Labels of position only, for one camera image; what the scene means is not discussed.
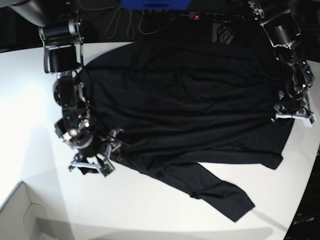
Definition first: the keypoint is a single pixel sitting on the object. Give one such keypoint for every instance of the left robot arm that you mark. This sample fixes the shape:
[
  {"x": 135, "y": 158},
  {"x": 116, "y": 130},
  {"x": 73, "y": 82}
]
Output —
[{"x": 277, "y": 20}]

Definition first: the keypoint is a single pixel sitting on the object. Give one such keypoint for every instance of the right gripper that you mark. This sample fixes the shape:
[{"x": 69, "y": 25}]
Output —
[{"x": 93, "y": 151}]

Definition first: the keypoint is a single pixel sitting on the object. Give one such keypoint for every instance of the black power strip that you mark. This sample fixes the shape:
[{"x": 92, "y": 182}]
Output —
[{"x": 216, "y": 17}]

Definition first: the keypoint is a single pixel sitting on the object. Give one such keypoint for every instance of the black t-shirt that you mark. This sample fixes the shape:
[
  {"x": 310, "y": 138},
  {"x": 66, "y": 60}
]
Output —
[{"x": 182, "y": 104}]

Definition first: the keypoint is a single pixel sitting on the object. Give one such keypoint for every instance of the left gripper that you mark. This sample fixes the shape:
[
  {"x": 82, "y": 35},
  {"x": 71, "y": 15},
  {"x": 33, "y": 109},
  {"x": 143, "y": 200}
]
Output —
[{"x": 294, "y": 108}]

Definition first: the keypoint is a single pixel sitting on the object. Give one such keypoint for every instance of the white cardboard box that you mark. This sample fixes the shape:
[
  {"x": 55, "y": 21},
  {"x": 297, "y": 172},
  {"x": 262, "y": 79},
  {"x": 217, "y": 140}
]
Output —
[{"x": 21, "y": 219}]

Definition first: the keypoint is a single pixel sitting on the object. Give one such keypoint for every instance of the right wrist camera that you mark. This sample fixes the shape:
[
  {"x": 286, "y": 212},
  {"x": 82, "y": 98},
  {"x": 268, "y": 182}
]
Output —
[{"x": 106, "y": 170}]

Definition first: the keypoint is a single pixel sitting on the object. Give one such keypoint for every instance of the blue bin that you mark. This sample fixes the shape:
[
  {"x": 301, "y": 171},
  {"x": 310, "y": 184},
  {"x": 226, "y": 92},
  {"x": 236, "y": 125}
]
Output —
[{"x": 155, "y": 4}]

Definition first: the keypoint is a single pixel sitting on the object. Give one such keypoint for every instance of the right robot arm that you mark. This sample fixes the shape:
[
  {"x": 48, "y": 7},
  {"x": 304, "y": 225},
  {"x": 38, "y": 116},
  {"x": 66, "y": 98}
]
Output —
[{"x": 60, "y": 32}]

